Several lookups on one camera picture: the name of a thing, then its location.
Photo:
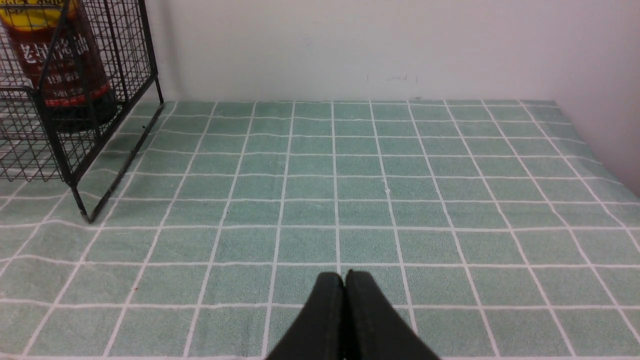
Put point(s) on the black wire mesh shelf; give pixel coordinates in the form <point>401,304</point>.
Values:
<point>31,149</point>

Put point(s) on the green checkered tablecloth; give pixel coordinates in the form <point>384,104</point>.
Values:
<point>488,224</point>

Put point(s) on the soy sauce bottle brown cap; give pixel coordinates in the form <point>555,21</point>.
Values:
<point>57,51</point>

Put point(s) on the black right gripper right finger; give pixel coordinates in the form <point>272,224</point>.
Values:
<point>372,328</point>

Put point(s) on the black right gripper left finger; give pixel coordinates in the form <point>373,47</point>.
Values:
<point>316,332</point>

